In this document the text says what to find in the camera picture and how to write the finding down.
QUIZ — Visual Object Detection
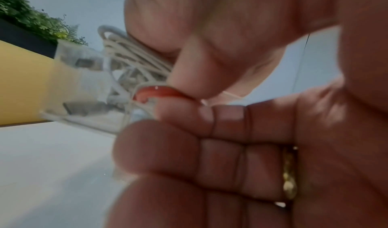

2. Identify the grey plug piece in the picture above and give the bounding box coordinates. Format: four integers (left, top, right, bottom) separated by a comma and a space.
74, 57, 104, 69
62, 101, 114, 116

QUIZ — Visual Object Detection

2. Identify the person's right hand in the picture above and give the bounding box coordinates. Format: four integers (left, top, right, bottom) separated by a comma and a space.
206, 46, 287, 106

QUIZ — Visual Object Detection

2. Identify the person's left hand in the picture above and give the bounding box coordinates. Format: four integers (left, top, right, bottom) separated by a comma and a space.
104, 0, 388, 228

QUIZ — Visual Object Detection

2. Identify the black planter box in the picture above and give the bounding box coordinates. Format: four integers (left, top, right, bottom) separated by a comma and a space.
0, 18, 59, 59

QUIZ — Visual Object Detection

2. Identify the gold finger ring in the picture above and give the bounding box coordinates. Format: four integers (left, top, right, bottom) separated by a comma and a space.
282, 146, 300, 201

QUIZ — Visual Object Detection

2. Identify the green leafy plant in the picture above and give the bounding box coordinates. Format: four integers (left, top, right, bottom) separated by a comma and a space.
0, 0, 89, 46

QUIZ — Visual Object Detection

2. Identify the white cable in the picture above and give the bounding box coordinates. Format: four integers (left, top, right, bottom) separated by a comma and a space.
97, 25, 178, 109

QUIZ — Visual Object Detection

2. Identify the clear plastic bag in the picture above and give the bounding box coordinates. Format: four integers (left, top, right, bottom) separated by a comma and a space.
39, 40, 137, 135

